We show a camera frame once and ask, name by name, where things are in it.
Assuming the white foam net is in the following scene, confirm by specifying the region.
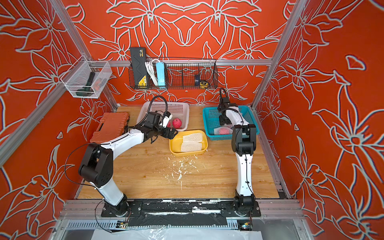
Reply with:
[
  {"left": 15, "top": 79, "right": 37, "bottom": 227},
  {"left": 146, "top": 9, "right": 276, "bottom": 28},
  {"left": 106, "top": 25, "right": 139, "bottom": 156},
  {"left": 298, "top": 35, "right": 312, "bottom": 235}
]
[{"left": 181, "top": 143, "right": 203, "bottom": 153}]

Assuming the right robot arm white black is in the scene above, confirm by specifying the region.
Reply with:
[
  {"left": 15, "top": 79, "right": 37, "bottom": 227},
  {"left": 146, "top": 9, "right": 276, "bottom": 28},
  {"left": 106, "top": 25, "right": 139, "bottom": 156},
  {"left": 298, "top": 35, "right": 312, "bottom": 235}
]
[{"left": 218, "top": 97, "right": 257, "bottom": 215}]

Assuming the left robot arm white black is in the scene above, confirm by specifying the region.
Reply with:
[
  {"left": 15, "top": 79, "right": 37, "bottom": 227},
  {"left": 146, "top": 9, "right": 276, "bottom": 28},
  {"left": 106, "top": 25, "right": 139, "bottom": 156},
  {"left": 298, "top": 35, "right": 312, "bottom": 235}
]
[{"left": 79, "top": 111, "right": 178, "bottom": 216}]

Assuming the yellow plastic tray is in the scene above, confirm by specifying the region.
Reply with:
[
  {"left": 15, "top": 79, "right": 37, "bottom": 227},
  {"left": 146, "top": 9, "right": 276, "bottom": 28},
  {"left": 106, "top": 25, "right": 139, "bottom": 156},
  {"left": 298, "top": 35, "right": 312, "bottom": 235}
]
[{"left": 169, "top": 130, "right": 208, "bottom": 157}]

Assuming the teal plastic basket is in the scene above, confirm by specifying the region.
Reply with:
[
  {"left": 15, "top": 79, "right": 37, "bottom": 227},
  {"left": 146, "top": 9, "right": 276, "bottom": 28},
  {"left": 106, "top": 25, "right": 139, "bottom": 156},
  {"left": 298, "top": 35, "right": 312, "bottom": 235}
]
[{"left": 203, "top": 105, "right": 260, "bottom": 141}]

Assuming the pink plastic basket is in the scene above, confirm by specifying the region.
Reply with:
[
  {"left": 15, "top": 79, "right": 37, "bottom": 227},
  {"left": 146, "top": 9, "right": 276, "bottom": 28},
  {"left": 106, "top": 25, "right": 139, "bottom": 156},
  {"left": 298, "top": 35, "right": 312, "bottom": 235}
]
[{"left": 137, "top": 101, "right": 190, "bottom": 132}]

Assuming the small tape measure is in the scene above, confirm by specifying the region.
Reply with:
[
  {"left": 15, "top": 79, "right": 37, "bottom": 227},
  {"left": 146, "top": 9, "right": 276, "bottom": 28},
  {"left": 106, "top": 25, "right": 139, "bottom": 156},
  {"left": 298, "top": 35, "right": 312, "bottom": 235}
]
[{"left": 199, "top": 81, "right": 209, "bottom": 89}]

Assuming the orange tool case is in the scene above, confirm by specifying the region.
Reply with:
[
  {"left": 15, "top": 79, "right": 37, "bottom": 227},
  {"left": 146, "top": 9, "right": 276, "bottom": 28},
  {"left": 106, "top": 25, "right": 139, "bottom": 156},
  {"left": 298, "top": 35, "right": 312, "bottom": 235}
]
[{"left": 90, "top": 112, "right": 130, "bottom": 144}]

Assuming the light blue power bank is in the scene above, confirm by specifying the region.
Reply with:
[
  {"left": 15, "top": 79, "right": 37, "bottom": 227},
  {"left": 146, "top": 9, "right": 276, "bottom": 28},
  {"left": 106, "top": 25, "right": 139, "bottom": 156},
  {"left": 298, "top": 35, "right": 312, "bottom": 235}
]
[{"left": 156, "top": 62, "right": 166, "bottom": 89}]

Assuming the black yellow device box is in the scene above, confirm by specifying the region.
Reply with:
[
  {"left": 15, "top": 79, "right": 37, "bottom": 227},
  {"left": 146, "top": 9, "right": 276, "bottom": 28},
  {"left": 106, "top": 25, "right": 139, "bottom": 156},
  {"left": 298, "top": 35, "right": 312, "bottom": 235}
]
[{"left": 130, "top": 47, "right": 149, "bottom": 89}]

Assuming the dark green tool in box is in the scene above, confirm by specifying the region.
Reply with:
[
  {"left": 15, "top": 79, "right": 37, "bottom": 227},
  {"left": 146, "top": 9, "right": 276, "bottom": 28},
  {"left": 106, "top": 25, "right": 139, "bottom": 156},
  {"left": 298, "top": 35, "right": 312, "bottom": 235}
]
[{"left": 76, "top": 72, "right": 96, "bottom": 97}]

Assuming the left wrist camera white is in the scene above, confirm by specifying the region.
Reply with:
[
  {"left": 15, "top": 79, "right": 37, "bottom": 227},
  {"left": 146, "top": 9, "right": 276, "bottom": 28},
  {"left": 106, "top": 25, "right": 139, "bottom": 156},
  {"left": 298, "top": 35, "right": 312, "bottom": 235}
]
[{"left": 162, "top": 112, "right": 173, "bottom": 128}]

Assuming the black wire wall basket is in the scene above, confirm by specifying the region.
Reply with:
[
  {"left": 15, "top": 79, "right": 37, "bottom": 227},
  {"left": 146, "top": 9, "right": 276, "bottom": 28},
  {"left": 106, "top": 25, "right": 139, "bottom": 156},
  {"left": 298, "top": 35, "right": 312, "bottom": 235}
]
[{"left": 128, "top": 58, "right": 219, "bottom": 90}]

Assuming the white coiled cable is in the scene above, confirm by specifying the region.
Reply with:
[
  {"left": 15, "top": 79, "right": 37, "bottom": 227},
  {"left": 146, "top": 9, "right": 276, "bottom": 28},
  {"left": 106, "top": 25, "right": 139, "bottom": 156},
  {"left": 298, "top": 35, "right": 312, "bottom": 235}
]
[{"left": 144, "top": 58, "right": 161, "bottom": 86}]

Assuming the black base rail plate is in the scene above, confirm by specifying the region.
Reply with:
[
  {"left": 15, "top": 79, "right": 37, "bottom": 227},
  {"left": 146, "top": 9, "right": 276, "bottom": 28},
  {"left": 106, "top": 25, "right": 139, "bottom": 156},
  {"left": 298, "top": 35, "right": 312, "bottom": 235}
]
[{"left": 101, "top": 200, "right": 261, "bottom": 230}]

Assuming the clear acrylic wall box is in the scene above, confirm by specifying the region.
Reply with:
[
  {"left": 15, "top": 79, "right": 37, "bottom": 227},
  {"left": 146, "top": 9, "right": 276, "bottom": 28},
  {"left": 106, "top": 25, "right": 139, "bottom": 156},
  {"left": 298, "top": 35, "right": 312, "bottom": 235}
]
[{"left": 60, "top": 57, "right": 113, "bottom": 99}]

